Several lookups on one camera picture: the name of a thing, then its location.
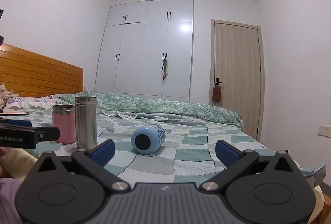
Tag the blue cup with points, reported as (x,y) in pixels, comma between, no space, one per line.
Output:
(148,140)

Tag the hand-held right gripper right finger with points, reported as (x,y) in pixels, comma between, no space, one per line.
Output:
(227,154)

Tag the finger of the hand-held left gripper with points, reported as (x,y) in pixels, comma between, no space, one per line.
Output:
(19,123)
(49,134)

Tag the purple floral pillow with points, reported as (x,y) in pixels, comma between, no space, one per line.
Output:
(31,104)

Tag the pink flat book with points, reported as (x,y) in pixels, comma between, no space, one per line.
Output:
(13,113)

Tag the green hanging ornament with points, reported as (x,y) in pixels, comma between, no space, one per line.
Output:
(165,67)

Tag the wooden bed frame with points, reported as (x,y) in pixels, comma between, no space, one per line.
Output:
(326,200)

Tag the purple clothing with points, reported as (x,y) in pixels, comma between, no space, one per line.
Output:
(7,200)

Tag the wooden headboard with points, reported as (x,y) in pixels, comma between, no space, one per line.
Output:
(38,74)

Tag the brown hanging bag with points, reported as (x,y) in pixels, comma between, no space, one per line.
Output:
(216,94)

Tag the beige crumpled cloth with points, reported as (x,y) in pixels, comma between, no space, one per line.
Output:
(6,96)

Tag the wooden door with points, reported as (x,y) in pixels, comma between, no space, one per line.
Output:
(238,71)

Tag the white wardrobe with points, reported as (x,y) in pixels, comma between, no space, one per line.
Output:
(144,58)

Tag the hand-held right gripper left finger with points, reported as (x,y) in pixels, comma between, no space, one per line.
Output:
(103,153)

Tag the white wall socket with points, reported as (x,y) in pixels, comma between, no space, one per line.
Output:
(324,131)

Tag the green floral quilt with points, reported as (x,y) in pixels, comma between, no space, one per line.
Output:
(181,109)

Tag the pink thermos cup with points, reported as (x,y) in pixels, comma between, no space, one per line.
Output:
(63,125)

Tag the steel thermos cup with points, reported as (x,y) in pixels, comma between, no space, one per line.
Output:
(86,123)

